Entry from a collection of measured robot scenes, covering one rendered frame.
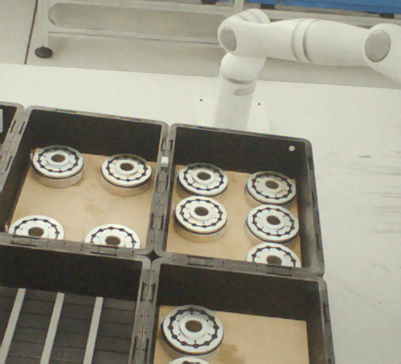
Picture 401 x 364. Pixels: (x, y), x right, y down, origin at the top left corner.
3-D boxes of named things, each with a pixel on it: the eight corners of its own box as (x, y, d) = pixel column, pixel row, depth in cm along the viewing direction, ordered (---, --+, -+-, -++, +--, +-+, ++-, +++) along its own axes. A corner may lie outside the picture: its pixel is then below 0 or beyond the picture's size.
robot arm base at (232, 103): (210, 114, 207) (220, 59, 195) (246, 119, 207) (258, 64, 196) (208, 137, 200) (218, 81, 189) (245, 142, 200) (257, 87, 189)
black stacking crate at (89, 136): (28, 149, 176) (27, 106, 169) (164, 166, 177) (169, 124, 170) (-20, 283, 145) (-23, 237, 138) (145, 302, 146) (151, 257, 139)
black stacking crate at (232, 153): (165, 166, 177) (170, 124, 170) (299, 183, 178) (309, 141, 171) (148, 302, 146) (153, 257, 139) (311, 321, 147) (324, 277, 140)
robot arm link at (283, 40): (299, 26, 163) (330, 13, 168) (210, 18, 183) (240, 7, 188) (304, 70, 166) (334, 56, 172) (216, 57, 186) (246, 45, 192)
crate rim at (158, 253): (169, 130, 171) (169, 121, 170) (309, 148, 172) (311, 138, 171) (151, 265, 140) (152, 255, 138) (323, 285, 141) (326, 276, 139)
